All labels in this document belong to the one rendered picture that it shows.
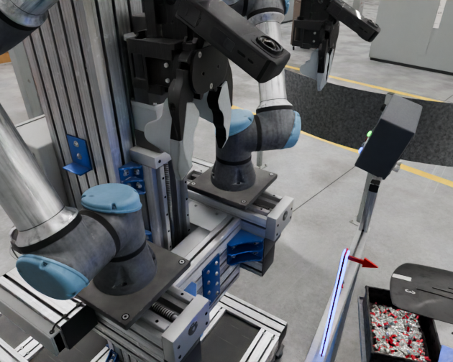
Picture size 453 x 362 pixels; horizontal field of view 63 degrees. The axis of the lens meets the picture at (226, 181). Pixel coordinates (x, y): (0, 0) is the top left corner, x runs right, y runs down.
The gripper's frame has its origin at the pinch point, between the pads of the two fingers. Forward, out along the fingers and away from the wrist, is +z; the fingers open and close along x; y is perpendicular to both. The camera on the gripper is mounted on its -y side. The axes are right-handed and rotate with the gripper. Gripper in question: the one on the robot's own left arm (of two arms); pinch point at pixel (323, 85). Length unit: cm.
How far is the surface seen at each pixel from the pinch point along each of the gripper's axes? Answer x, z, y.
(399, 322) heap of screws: 4, 60, -31
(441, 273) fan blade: 17.7, 27.8, -32.6
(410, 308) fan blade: 33.2, 24.3, -27.5
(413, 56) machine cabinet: -609, 121, 3
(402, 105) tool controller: -50, 18, -16
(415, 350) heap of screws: 11, 60, -35
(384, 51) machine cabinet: -622, 121, 50
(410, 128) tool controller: -34.4, 19.7, -20.3
